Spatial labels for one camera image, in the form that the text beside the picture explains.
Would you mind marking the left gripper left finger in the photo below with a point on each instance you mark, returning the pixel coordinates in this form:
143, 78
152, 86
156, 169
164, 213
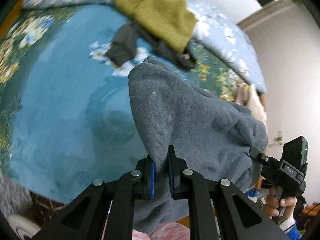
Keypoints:
104, 210

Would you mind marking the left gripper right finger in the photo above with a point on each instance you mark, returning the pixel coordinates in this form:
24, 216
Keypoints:
217, 209

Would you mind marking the grey sweatpants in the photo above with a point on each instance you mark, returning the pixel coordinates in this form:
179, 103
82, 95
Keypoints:
213, 136

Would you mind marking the person's right hand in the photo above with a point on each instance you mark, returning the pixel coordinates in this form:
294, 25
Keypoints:
272, 205

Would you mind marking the pink cloth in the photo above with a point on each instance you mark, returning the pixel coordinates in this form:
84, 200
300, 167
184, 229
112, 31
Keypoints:
170, 231

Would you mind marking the beige fluffy folded garment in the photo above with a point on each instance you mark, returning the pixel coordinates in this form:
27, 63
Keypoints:
246, 95

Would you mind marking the teal floral bed blanket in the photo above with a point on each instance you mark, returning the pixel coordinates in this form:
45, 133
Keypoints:
66, 116

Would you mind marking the light blue floral quilt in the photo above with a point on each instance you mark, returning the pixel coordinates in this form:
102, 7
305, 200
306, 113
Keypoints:
213, 30

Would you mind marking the dark grey garment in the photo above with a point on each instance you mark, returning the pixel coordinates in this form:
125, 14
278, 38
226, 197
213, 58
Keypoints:
126, 42

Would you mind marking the olive yellow knit garment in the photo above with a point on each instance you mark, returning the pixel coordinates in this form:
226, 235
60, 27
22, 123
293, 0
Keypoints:
169, 20

